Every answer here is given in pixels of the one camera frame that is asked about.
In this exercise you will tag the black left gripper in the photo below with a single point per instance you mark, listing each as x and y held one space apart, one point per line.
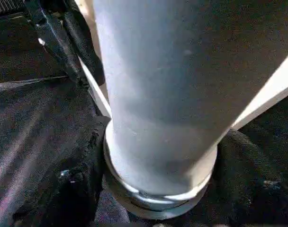
35 9

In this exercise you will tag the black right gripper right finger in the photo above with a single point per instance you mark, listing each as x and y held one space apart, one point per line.
248 189

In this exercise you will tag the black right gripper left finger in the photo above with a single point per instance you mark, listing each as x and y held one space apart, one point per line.
75 189

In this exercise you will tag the white plastic table top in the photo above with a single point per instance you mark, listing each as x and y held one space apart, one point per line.
264 97

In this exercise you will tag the white plastic table leg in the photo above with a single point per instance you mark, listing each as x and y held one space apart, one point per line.
170 71

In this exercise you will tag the black glossy mat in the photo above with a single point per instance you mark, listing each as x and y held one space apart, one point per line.
28 130

